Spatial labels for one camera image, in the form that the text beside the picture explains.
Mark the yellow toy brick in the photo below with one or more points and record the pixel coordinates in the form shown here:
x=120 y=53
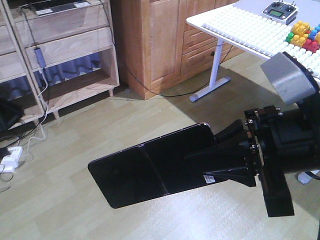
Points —
x=300 y=31

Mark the green toy brick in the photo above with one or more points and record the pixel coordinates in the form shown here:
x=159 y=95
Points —
x=289 y=37

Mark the white power strip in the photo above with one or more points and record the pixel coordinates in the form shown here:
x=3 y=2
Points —
x=9 y=158

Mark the light wooden shelf unit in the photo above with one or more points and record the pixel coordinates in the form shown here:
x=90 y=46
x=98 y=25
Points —
x=78 y=48

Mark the wooden cabinet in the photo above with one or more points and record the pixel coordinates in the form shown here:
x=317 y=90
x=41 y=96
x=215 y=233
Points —
x=157 y=49

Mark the grey remote controller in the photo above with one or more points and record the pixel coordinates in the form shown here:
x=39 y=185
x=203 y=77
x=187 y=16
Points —
x=281 y=12

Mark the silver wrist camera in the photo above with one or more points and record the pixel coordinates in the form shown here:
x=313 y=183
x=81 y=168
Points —
x=291 y=80

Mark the grey usb adapter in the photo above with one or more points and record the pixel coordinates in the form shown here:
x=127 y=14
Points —
x=39 y=57

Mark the black foldable phone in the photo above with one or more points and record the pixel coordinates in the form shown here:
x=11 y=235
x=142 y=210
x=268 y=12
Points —
x=155 y=168

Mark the white studded baseplate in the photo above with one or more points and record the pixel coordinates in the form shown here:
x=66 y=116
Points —
x=262 y=35

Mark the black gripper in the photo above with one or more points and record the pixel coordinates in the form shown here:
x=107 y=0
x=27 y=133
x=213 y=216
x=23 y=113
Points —
x=286 y=142

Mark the red toy brick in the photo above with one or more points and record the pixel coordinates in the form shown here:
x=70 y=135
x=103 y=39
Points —
x=311 y=45

